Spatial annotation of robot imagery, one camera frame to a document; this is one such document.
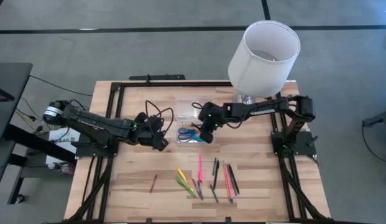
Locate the black metal table frame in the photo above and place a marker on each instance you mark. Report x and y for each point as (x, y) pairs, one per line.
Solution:
(180, 84)

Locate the green pen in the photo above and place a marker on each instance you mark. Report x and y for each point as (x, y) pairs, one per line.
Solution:
(185, 187)

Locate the grey stand leg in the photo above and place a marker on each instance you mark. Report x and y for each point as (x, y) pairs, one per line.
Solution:
(379, 118)

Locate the yellow pen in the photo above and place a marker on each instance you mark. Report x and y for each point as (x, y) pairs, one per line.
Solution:
(184, 178)

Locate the green crayon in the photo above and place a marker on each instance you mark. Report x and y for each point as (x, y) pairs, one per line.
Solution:
(214, 166)
(214, 193)
(200, 190)

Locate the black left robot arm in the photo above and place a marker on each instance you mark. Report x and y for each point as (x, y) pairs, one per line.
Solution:
(87, 119)

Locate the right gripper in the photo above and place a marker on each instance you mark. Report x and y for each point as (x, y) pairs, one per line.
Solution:
(211, 119)

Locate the white shade table lamp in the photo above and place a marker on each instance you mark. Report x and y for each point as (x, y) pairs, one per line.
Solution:
(261, 71)

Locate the clear plastic supply box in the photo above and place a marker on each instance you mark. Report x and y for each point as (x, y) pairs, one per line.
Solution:
(186, 109)

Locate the white paper sheet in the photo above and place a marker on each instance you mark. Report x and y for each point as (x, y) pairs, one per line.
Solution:
(65, 137)

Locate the blue lit screen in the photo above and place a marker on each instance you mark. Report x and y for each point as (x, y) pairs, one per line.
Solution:
(1, 95)

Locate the pink pencil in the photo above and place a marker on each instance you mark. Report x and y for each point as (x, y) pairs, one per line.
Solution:
(229, 183)

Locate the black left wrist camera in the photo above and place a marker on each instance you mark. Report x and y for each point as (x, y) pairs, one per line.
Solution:
(156, 124)

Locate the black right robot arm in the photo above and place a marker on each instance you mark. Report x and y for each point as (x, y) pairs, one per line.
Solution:
(267, 109)

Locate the dark grey desk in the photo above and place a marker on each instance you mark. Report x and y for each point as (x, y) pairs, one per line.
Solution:
(9, 81)

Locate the dark grey pen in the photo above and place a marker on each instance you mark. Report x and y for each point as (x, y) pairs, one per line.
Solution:
(232, 181)

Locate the red crayon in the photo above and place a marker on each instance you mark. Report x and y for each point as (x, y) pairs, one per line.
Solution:
(153, 183)
(195, 187)

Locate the black clamp bracket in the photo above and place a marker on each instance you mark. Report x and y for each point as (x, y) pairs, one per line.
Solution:
(148, 221)
(228, 220)

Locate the blue pen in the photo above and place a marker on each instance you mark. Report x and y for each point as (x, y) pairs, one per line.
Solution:
(199, 138)

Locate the black bar device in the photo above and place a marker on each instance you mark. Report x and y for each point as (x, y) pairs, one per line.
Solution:
(161, 77)

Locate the small red white item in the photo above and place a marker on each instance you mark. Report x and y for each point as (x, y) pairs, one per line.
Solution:
(63, 168)

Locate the black pen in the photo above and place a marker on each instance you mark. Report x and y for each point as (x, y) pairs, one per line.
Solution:
(233, 179)
(216, 175)

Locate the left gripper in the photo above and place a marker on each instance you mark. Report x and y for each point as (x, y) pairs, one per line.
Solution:
(146, 138)

